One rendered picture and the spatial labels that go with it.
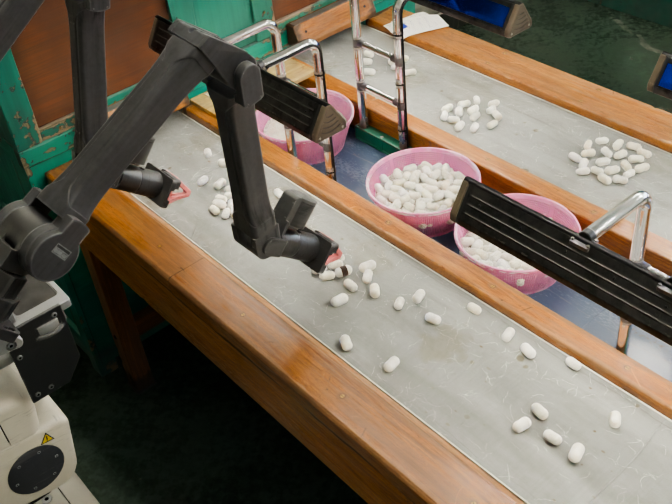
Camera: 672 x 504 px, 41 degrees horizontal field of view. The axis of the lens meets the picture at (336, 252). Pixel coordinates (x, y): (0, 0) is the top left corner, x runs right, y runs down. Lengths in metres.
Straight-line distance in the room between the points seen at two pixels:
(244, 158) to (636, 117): 1.17
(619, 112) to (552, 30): 2.12
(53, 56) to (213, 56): 1.03
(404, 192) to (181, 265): 0.54
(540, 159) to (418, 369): 0.73
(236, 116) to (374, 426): 0.58
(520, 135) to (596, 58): 1.95
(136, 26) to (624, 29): 2.67
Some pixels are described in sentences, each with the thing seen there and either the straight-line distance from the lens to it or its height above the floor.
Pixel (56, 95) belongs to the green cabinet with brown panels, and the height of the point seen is 0.93.
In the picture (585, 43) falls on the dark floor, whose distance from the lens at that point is 4.34.
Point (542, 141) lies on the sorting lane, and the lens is 2.27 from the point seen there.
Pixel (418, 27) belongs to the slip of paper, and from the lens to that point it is 2.76.
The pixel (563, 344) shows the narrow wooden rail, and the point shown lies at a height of 0.76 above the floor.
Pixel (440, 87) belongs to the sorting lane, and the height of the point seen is 0.74.
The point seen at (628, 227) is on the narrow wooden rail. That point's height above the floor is 0.76.
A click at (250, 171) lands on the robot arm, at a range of 1.50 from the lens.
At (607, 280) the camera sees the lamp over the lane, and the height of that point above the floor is 1.08.
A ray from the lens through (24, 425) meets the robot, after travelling 1.64.
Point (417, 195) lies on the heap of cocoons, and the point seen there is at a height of 0.74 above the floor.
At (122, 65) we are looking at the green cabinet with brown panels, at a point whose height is 0.94.
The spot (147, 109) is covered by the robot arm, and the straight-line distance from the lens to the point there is 1.29.
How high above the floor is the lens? 1.98
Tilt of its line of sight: 40 degrees down
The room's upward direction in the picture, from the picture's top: 7 degrees counter-clockwise
